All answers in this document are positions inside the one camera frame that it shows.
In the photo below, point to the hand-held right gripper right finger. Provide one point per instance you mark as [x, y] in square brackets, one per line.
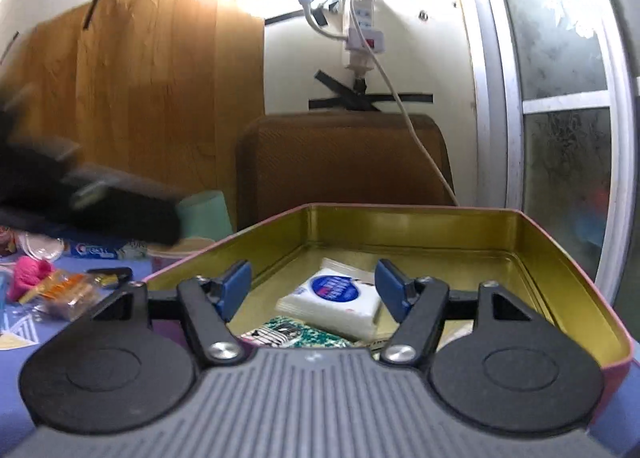
[388, 284]

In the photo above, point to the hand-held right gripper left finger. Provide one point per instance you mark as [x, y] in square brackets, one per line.
[235, 284]

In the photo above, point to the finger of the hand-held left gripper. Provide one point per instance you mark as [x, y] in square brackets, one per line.
[135, 210]

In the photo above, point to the white tissue packet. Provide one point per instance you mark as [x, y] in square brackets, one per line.
[332, 300]

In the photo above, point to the pink soft toy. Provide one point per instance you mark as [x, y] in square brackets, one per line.
[27, 277]

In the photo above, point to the pink tin box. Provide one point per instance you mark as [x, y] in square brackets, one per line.
[560, 283]

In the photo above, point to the blue toothpaste box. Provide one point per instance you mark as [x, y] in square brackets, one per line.
[100, 250]

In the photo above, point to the small pink bowl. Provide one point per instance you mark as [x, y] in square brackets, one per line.
[180, 247]

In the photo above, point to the clear plastic cup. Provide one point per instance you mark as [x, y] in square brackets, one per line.
[42, 247]

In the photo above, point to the mint green cup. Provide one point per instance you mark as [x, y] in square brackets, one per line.
[207, 215]

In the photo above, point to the green patterned packet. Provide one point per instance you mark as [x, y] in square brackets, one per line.
[295, 332]

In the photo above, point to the orange snack in clear wrapper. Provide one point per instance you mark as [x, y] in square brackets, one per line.
[67, 294]

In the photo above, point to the brown chair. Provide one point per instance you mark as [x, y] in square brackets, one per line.
[340, 157]

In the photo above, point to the black tape cross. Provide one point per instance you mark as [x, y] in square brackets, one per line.
[360, 100]

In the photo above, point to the frosted glass door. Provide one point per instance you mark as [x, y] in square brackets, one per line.
[560, 87]

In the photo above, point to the wood pattern wall panel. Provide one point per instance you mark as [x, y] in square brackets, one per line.
[150, 87]

